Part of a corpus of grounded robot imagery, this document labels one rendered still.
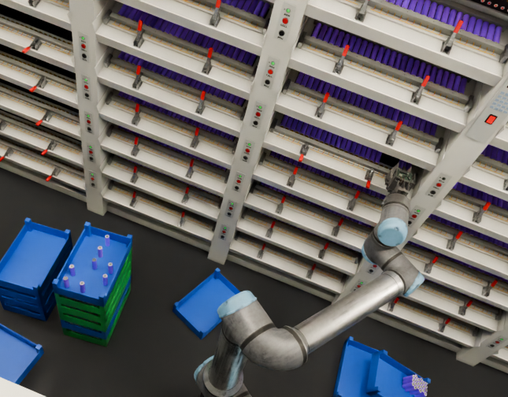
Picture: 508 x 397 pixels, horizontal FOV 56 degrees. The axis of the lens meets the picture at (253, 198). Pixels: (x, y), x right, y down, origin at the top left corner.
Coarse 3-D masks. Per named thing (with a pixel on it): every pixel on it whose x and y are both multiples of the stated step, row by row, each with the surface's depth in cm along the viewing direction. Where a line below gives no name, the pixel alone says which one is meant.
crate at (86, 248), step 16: (80, 240) 198; (96, 240) 203; (112, 240) 204; (128, 240) 199; (80, 256) 197; (96, 256) 198; (112, 256) 200; (64, 272) 189; (80, 272) 192; (96, 272) 194; (64, 288) 181; (96, 288) 189; (112, 288) 190; (96, 304) 185
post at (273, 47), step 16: (288, 0) 142; (304, 0) 141; (272, 16) 147; (304, 16) 149; (272, 32) 151; (288, 32) 150; (272, 48) 155; (288, 48) 153; (256, 80) 166; (256, 96) 171; (272, 96) 169; (272, 112) 173; (256, 128) 181; (240, 144) 190; (256, 144) 187; (240, 160) 196; (256, 160) 193; (224, 192) 213; (240, 192) 210; (224, 208) 221; (240, 208) 218; (224, 240) 239; (208, 256) 254; (224, 256) 249
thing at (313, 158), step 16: (272, 128) 184; (272, 144) 185; (288, 144) 185; (304, 160) 186; (320, 160) 184; (336, 160) 185; (352, 176) 183; (384, 176) 185; (416, 176) 183; (384, 192) 185; (416, 192) 178
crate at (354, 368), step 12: (348, 348) 240; (360, 348) 241; (372, 348) 237; (348, 360) 236; (360, 360) 238; (348, 372) 233; (360, 372) 234; (336, 384) 225; (348, 384) 229; (360, 384) 230; (336, 396) 219; (348, 396) 225; (360, 396) 226
